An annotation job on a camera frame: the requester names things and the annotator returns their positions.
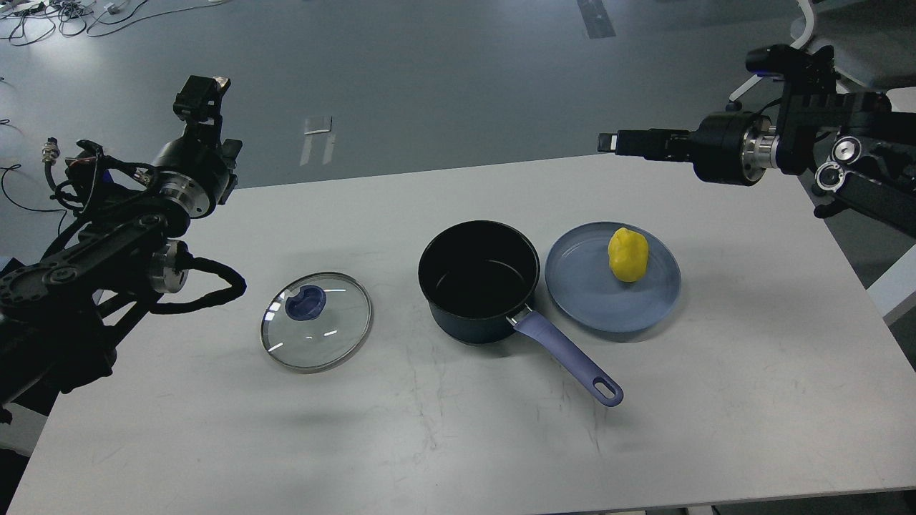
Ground black cable on floor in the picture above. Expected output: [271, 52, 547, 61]
[0, 164, 72, 237]

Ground blue-grey round plate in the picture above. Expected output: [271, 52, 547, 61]
[544, 221, 683, 333]

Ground white chair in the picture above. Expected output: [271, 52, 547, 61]
[726, 0, 916, 108]

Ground glass pot lid purple knob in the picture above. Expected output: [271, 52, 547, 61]
[259, 271, 375, 374]

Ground dark blue saucepan purple handle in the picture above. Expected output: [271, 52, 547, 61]
[416, 220, 624, 407]

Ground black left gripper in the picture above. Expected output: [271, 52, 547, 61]
[152, 75, 243, 219]

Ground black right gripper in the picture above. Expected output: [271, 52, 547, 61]
[598, 112, 775, 186]

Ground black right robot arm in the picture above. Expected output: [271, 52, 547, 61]
[598, 44, 915, 237]

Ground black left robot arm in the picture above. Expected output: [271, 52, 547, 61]
[1, 75, 246, 424]

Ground tangled cables on floor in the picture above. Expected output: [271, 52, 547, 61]
[0, 0, 233, 47]

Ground yellow potato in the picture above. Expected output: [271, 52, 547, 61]
[608, 226, 650, 283]

